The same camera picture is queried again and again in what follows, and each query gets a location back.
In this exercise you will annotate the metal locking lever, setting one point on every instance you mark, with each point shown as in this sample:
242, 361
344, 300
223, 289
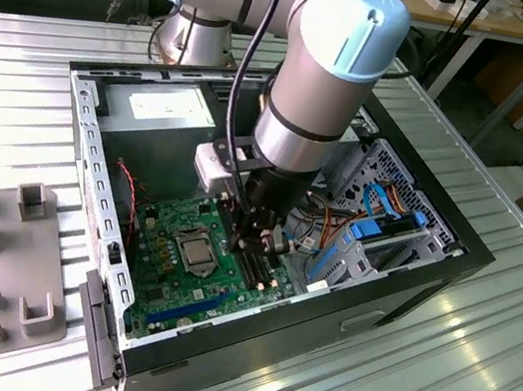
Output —
210, 253

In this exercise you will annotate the silver CPU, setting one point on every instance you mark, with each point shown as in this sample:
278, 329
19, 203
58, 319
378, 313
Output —
194, 253

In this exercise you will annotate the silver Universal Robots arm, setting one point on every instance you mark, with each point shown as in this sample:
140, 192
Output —
308, 102

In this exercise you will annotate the black RAM slot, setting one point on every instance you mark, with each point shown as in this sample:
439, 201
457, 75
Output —
258, 271
251, 271
244, 271
265, 270

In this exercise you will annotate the hard disk in blue carrier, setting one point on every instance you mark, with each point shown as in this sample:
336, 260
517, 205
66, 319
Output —
364, 229

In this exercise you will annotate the grey metal disk bay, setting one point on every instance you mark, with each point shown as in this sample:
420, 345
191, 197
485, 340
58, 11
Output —
382, 272

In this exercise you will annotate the green motherboard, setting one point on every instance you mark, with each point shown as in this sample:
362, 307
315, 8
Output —
188, 294

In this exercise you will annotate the grey power supply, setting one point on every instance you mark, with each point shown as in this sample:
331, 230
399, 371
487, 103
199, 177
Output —
147, 155

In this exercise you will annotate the blue expansion slot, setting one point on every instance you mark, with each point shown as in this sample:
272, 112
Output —
187, 311

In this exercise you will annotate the black open PC case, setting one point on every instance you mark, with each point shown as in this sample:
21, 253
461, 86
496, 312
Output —
254, 351

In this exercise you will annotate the black case fan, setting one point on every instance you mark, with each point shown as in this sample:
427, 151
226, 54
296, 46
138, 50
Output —
119, 221

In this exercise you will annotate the dark grey case latch bar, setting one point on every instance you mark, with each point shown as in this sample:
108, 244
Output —
91, 327

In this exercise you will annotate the small white box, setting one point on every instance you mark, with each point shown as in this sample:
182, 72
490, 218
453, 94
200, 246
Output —
457, 7

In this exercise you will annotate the white camera on black mount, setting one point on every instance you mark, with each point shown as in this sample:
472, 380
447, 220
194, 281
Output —
211, 166

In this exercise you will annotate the blue plastic rail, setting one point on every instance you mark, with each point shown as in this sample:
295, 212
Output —
320, 266

